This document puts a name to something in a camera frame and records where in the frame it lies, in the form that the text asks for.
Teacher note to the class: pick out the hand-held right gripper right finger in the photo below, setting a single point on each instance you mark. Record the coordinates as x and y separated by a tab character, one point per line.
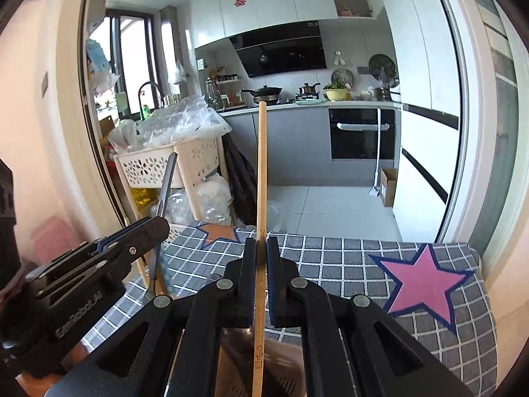
272	273

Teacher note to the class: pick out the wooden chopstick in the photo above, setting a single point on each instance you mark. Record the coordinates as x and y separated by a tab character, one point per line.
261	173

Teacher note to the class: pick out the clear plastic bag in rack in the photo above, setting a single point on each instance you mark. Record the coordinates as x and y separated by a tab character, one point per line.
210	198

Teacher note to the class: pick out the sliding glass door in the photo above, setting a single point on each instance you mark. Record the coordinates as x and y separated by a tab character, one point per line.
487	111

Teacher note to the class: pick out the grey checked tablecloth with stars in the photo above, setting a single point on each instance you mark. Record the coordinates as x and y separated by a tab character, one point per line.
330	264

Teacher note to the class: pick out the black range hood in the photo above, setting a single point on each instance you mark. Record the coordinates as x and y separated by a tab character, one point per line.
285	49

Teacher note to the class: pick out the spice rack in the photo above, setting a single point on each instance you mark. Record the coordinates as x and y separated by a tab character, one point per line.
225	93

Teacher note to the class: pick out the white upper cabinets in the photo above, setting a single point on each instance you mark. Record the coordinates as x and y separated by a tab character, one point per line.
268	0

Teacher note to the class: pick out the small black fan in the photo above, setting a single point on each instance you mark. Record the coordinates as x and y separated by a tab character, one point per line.
383	68

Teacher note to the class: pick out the black wok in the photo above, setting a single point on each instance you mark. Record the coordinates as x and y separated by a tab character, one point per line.
264	91

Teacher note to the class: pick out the white blue plastic bag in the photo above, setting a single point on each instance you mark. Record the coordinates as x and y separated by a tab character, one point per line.
99	64

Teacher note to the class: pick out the white refrigerator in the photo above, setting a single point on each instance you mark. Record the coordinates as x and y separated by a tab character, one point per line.
421	91

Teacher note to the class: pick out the kitchen window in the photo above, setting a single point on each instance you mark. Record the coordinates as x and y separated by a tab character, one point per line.
132	58

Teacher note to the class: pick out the hanging white plastic bag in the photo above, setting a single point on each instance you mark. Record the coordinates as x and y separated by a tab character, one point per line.
177	72

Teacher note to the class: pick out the cardboard box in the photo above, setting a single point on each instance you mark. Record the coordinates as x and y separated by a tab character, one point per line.
388	188

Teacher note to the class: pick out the wall switch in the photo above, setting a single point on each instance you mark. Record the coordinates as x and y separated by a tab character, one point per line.
45	84

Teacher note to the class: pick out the yellow foil bag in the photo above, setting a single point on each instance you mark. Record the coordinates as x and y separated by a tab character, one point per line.
144	200

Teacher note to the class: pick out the black hanging cloth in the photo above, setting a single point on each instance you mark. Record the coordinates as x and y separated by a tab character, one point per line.
241	178

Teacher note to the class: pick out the steel pot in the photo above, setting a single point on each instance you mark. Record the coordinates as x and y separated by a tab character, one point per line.
309	90

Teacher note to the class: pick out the beige plastic basket rack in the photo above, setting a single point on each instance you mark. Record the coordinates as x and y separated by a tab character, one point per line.
140	169

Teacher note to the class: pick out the dark grey chopstick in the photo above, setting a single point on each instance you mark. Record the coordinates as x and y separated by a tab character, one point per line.
167	182

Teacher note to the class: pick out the clear plastic bags pile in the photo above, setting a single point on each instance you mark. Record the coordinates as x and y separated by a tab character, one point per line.
177	120

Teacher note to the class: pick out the black built-in oven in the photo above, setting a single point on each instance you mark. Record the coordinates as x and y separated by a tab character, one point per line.
359	140

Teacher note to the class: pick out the yellow green bowl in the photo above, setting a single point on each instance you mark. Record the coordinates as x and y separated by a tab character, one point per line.
337	94

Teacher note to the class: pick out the kitchen faucet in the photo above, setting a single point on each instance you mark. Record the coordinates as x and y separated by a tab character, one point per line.
148	87

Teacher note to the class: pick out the grey kitchen counter cabinet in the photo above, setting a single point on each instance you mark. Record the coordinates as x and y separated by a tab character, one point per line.
297	144

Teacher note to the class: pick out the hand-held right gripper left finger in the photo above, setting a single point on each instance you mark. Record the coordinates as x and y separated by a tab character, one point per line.
251	273

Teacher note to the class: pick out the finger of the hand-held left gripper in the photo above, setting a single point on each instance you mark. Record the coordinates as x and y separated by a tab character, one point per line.
140	242
82	250

